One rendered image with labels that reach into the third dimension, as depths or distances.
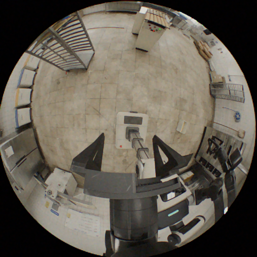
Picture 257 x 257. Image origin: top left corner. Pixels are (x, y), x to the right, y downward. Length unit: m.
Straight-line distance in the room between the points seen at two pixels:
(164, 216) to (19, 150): 3.10
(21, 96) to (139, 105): 3.57
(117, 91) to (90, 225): 3.59
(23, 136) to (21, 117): 0.59
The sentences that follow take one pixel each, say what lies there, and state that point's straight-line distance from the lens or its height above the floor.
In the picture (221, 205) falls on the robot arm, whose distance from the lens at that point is 0.57.
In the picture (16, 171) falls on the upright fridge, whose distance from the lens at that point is 3.12.
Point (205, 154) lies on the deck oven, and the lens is 3.51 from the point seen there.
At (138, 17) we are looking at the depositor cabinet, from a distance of 2.27.
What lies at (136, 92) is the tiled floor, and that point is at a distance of 1.47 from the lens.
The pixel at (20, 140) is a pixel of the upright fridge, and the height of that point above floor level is 0.81.
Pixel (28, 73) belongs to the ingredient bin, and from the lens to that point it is 3.53.
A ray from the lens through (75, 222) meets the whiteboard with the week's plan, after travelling 3.12.
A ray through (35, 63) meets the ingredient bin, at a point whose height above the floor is 0.26.
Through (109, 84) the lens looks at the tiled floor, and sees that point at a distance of 1.48.
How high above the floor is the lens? 1.40
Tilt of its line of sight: 72 degrees down
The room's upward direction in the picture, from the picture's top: 159 degrees clockwise
